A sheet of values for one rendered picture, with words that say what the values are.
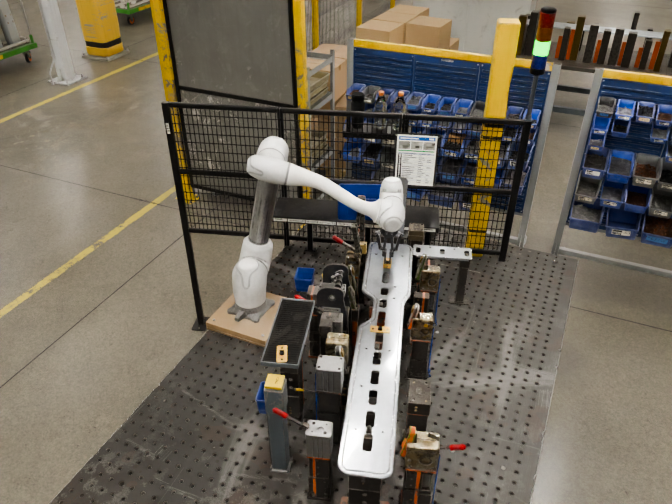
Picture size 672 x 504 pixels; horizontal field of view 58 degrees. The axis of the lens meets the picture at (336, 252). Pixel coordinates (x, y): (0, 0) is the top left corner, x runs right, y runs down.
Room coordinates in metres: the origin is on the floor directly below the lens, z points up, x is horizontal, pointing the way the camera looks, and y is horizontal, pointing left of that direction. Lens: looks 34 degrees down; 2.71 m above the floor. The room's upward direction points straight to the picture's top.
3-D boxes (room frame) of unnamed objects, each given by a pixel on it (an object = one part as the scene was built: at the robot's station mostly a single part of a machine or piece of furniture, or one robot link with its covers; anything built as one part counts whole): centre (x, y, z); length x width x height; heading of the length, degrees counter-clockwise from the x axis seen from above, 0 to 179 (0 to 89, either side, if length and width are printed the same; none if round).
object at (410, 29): (6.96, -0.83, 0.52); 1.20 x 0.80 x 1.05; 153
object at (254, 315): (2.36, 0.44, 0.77); 0.22 x 0.18 x 0.06; 154
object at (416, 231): (2.64, -0.41, 0.88); 0.08 x 0.08 x 0.36; 82
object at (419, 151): (2.92, -0.42, 1.30); 0.23 x 0.02 x 0.31; 82
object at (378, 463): (1.90, -0.19, 1.00); 1.38 x 0.22 x 0.02; 172
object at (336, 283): (2.05, 0.00, 0.94); 0.18 x 0.13 x 0.49; 172
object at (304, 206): (2.84, -0.11, 1.02); 0.90 x 0.22 x 0.03; 82
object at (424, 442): (1.31, -0.29, 0.88); 0.15 x 0.11 x 0.36; 82
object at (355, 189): (2.83, -0.16, 1.10); 0.30 x 0.17 x 0.13; 88
